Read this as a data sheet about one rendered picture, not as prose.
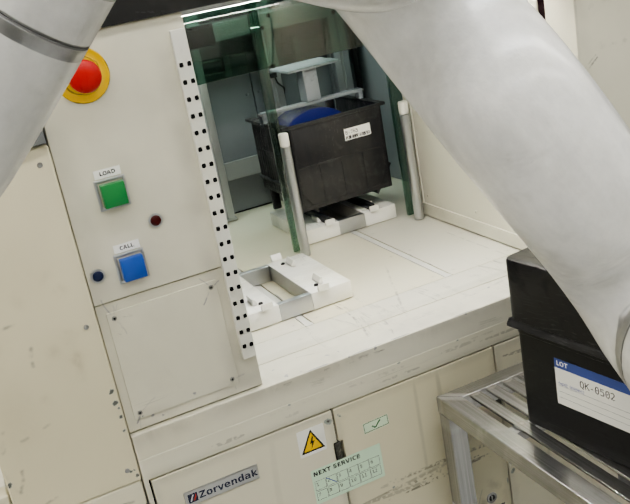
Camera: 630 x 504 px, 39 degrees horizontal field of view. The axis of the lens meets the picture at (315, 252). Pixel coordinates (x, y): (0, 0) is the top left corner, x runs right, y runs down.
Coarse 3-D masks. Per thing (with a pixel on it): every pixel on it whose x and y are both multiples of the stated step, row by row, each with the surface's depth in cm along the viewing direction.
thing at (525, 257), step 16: (512, 256) 121; (528, 256) 120; (512, 272) 120; (528, 272) 117; (544, 272) 115; (512, 288) 121; (528, 288) 118; (544, 288) 116; (560, 288) 113; (512, 304) 122; (528, 304) 119; (544, 304) 117; (560, 304) 114; (512, 320) 123; (528, 320) 120; (544, 320) 118; (560, 320) 115; (576, 320) 113; (544, 336) 118; (560, 336) 116; (576, 336) 114; (592, 336) 111; (592, 352) 112
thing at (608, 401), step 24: (528, 336) 122; (528, 360) 124; (552, 360) 120; (576, 360) 116; (600, 360) 112; (528, 384) 126; (552, 384) 121; (576, 384) 117; (600, 384) 113; (624, 384) 110; (528, 408) 127; (552, 408) 123; (576, 408) 119; (600, 408) 115; (624, 408) 111; (576, 432) 120; (600, 432) 116; (624, 432) 113; (624, 456) 114
